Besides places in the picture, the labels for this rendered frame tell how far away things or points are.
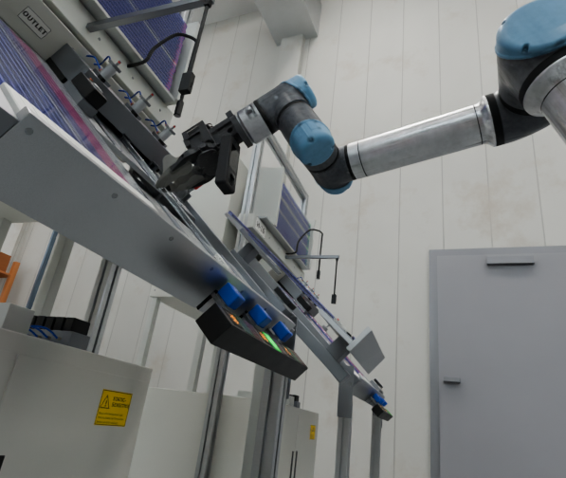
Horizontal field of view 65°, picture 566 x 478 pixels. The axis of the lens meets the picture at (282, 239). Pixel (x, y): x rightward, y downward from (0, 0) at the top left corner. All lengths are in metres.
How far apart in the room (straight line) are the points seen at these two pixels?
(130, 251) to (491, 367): 3.59
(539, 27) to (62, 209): 0.66
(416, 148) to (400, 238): 3.48
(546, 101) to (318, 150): 0.36
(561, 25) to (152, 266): 0.63
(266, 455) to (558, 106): 0.75
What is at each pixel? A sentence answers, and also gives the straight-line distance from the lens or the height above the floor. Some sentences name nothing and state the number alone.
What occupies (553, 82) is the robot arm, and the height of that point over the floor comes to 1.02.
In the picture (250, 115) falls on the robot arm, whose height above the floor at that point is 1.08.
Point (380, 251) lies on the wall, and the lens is 4.33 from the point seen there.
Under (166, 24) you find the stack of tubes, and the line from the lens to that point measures 1.47.
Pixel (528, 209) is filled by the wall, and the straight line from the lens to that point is 4.43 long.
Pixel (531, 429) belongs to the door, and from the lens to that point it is 3.90.
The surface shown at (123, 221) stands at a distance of 0.48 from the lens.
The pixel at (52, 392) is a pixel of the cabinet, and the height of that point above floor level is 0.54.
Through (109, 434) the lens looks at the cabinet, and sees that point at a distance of 0.98.
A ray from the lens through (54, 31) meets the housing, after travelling 1.11.
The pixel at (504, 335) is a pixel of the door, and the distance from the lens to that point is 3.98.
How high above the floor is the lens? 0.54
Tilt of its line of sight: 23 degrees up
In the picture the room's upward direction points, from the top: 8 degrees clockwise
